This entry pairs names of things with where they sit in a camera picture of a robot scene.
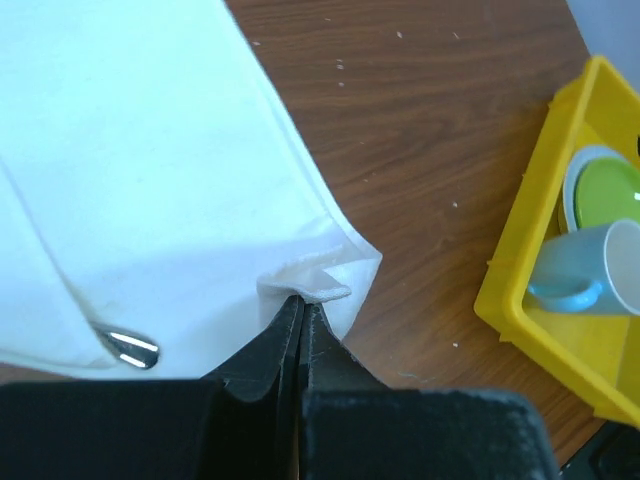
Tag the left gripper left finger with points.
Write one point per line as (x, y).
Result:
(266, 363)

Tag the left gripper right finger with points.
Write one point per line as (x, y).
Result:
(325, 363)

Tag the silver table knife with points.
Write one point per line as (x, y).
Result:
(129, 347)

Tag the white cloth napkin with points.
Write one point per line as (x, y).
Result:
(152, 180)

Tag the yellow plastic tray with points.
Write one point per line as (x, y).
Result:
(595, 356)

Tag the light blue mug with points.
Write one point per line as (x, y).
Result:
(594, 270)

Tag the green plate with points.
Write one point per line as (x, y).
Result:
(600, 186)

